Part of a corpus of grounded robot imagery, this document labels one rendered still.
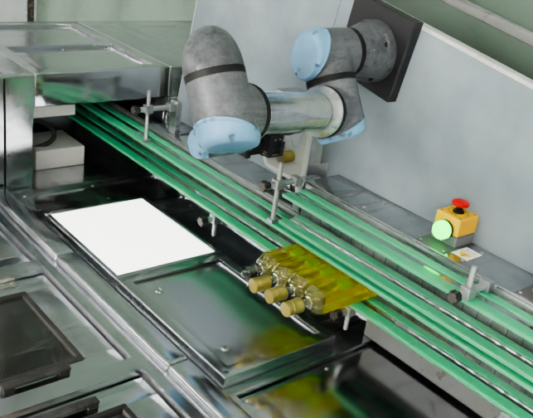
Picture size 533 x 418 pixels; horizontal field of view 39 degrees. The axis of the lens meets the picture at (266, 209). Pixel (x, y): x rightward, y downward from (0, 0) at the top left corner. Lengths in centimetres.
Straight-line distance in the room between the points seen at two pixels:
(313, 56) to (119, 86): 101
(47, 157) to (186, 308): 100
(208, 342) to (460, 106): 79
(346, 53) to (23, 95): 110
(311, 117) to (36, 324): 81
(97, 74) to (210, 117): 120
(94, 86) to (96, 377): 115
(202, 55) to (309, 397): 78
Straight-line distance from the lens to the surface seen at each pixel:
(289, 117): 151
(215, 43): 138
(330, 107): 165
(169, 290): 193
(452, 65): 179
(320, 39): 171
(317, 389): 172
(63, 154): 269
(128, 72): 257
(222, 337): 177
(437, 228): 172
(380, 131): 193
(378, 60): 182
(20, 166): 250
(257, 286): 173
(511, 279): 168
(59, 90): 247
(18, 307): 194
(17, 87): 242
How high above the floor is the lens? 219
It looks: 38 degrees down
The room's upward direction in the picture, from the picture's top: 102 degrees counter-clockwise
